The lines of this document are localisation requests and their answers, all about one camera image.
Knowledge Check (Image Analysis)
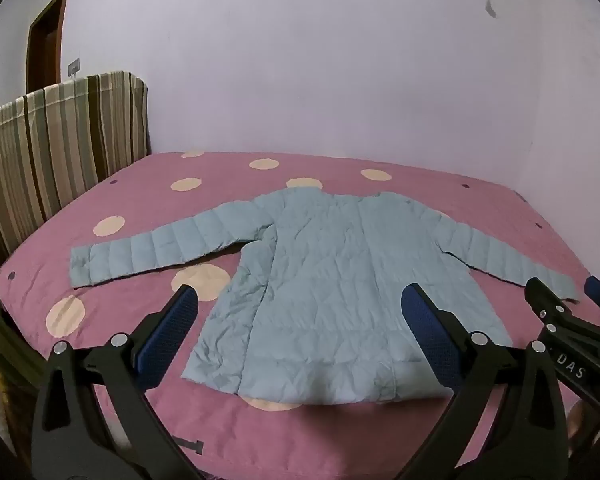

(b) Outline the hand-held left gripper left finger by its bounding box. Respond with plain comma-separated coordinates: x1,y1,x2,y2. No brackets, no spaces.
31,284,201,480

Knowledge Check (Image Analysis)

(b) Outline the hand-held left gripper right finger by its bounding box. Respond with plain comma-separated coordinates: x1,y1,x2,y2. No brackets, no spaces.
401,282,568,480

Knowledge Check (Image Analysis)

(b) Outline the light blue padded jacket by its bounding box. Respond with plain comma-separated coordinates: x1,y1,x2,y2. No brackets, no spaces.
69,186,580,407

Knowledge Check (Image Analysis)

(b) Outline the bed with pink dotted sheet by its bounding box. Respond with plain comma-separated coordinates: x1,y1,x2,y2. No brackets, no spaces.
0,149,600,480

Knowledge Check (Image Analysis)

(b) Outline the striped fabric headboard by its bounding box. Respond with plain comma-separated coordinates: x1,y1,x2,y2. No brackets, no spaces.
0,72,151,396

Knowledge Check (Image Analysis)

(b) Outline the brown wooden door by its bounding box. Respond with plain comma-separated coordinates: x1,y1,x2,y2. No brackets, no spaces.
26,0,71,96

